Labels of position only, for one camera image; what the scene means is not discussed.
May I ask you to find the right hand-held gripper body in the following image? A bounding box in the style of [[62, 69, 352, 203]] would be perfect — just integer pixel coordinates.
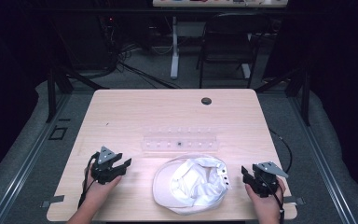
[[252, 161, 289, 199]]

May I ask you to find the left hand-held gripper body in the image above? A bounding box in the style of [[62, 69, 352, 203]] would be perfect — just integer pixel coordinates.
[[91, 146, 119, 185]]

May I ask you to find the person's right hand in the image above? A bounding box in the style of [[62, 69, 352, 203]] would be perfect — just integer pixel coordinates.
[[245, 178, 285, 216]]

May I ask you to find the person's left hand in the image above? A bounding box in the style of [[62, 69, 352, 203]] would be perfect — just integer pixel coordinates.
[[83, 167, 123, 208]]

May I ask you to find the white baseball cap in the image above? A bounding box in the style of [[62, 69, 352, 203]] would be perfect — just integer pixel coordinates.
[[152, 154, 232, 216]]

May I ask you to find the clear acrylic rack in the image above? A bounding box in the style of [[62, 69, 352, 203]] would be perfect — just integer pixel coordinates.
[[141, 125, 218, 153]]

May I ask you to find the white desk leg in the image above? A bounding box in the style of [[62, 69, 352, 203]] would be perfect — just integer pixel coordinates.
[[170, 15, 181, 80]]

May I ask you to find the black folding chair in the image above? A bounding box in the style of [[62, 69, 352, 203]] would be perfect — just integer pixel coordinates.
[[195, 12, 271, 90]]

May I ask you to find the light desk top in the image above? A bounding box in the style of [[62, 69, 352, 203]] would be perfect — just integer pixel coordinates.
[[152, 0, 289, 8]]

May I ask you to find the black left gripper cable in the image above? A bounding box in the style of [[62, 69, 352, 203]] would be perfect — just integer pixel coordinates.
[[77, 152, 101, 209]]

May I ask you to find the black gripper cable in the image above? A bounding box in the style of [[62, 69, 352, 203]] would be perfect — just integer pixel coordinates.
[[268, 128, 294, 224], [77, 152, 101, 209]]

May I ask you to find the grey metal table bracket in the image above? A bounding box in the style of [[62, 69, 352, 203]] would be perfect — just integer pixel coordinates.
[[40, 194, 65, 209], [282, 195, 306, 206]]

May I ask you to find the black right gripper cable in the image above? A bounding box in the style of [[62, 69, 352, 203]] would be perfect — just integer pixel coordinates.
[[268, 128, 294, 224]]

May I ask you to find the bundle of black floor cables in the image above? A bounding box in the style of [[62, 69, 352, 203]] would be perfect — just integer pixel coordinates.
[[105, 18, 181, 90]]

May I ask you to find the black metal frame stand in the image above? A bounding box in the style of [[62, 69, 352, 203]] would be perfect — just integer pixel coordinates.
[[255, 60, 312, 127], [45, 66, 110, 124]]

